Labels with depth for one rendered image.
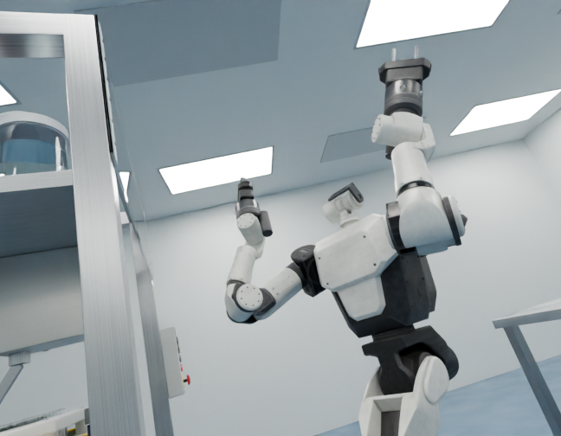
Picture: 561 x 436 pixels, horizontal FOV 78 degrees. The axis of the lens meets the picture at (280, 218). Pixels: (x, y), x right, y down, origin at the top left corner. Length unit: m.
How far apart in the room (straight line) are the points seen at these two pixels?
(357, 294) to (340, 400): 3.53
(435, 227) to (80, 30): 0.79
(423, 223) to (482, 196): 5.07
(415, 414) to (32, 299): 0.85
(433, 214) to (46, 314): 0.80
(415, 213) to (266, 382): 3.82
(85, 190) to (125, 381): 0.31
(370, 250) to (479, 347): 4.21
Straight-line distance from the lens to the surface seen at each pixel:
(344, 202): 1.07
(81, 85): 0.79
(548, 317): 1.57
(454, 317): 4.98
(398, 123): 0.85
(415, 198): 0.68
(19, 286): 0.93
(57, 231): 0.84
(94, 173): 0.67
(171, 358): 1.54
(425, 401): 0.95
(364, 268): 0.95
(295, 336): 4.37
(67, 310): 0.89
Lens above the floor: 0.97
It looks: 20 degrees up
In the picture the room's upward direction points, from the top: 16 degrees counter-clockwise
